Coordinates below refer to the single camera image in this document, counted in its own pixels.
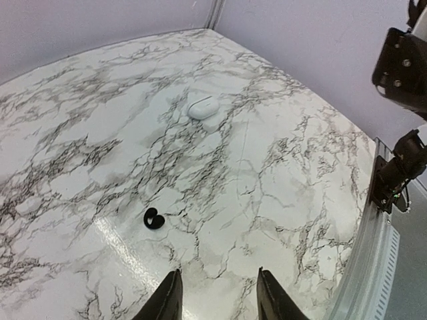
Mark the right aluminium corner post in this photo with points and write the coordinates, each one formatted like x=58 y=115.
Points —
x=214 y=14

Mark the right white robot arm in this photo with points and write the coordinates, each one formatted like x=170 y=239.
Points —
x=400 y=71

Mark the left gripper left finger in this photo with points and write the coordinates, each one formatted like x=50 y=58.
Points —
x=166 y=301

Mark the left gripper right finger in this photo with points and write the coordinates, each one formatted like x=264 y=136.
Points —
x=273 y=301

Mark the black earbud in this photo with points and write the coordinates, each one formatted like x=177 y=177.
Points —
x=152 y=220

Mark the aluminium front rail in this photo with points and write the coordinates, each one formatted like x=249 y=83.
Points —
x=365 y=288

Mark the white earbud charging case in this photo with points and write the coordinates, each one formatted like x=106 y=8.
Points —
x=202 y=108

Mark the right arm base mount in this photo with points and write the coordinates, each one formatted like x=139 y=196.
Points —
x=390 y=178

